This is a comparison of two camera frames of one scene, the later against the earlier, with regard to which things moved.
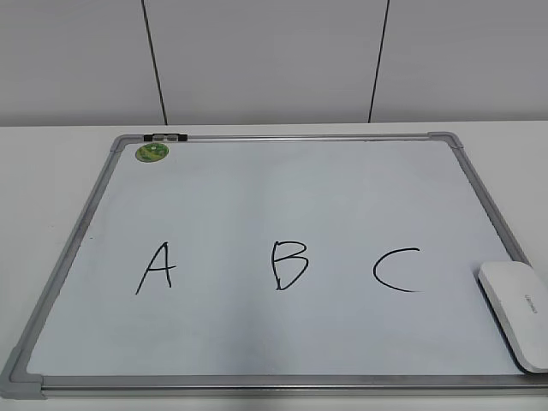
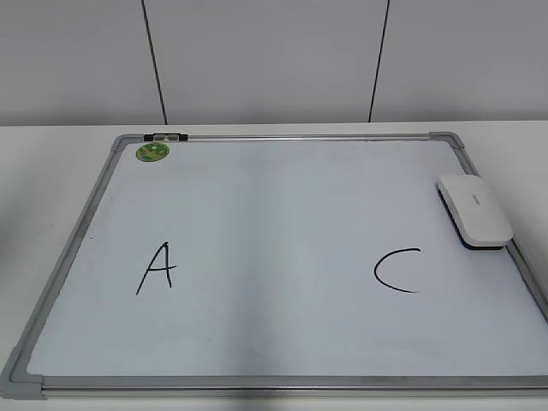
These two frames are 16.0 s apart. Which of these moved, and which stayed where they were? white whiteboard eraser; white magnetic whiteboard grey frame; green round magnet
Moved: white whiteboard eraser
Stayed: green round magnet; white magnetic whiteboard grey frame
